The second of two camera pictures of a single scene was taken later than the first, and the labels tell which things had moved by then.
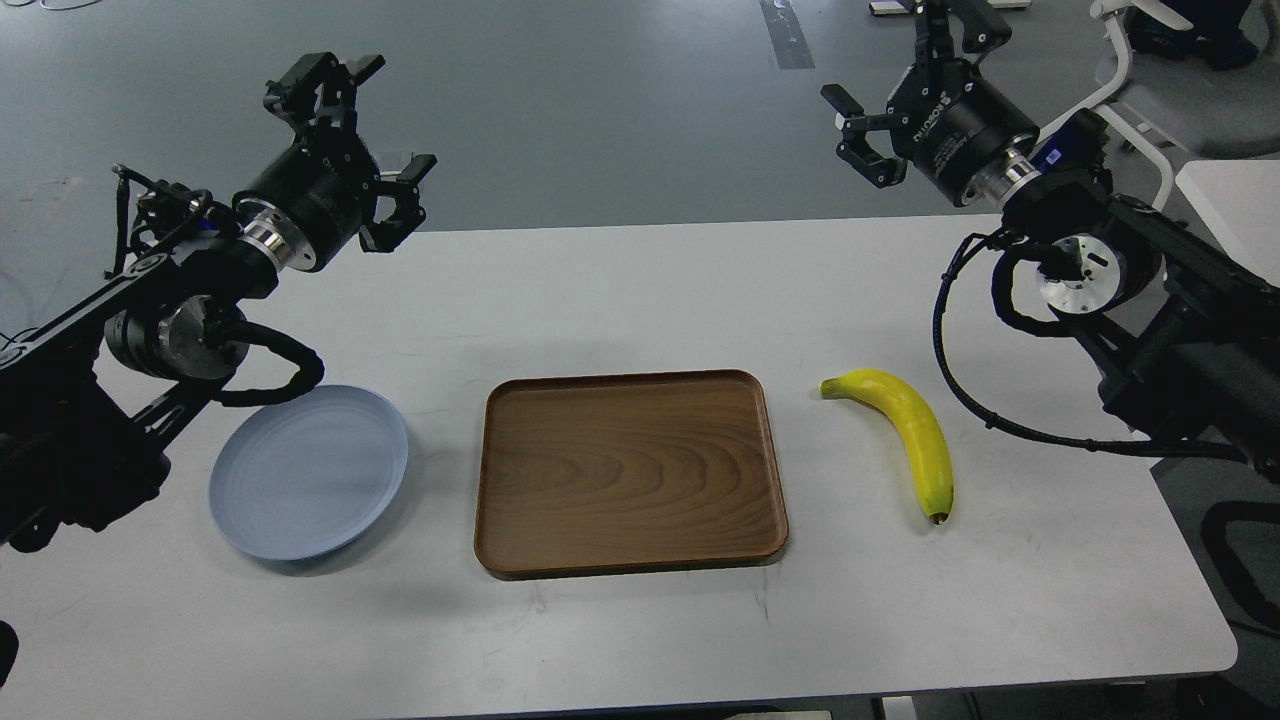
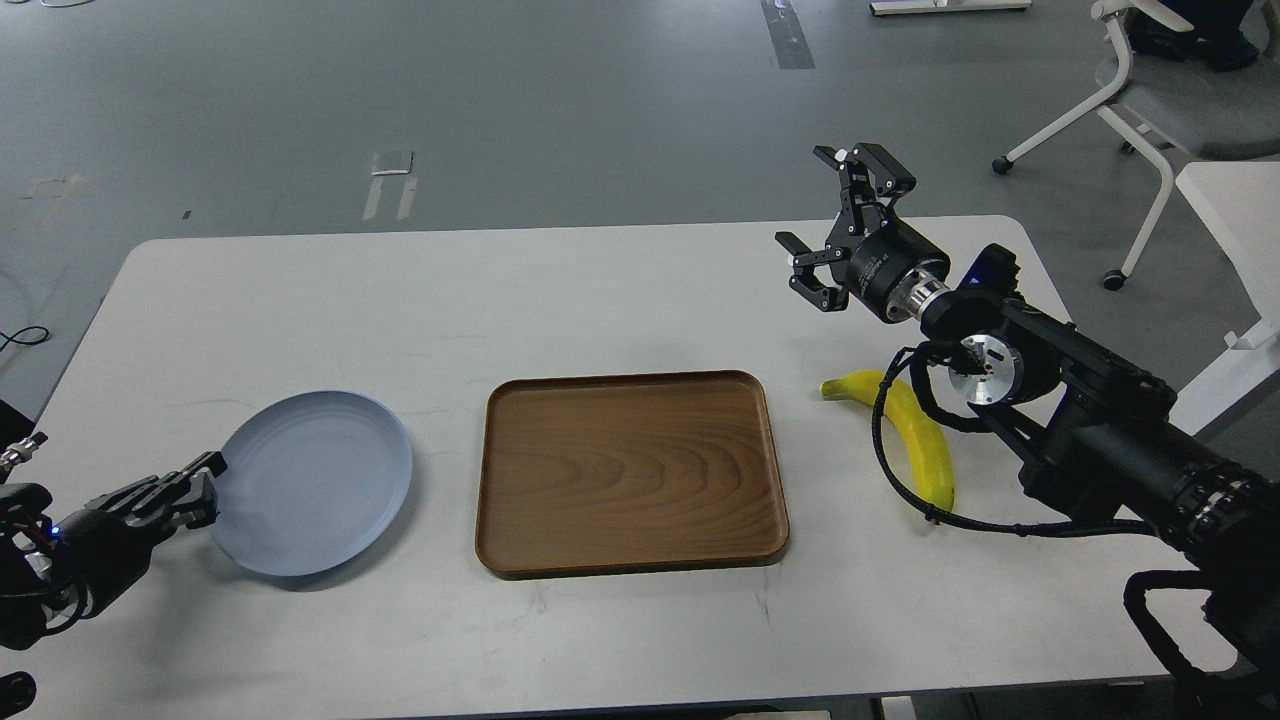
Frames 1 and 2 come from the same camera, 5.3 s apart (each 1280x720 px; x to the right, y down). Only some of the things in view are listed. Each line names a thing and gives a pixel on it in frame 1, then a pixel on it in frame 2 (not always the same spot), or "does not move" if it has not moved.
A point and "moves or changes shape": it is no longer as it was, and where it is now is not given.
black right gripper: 962,130 to 893,269
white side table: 1241,200 does not move
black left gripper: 308,204 to 100,551
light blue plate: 306,474 moves or changes shape
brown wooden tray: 581,474 does not move
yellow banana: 918,420 does not move
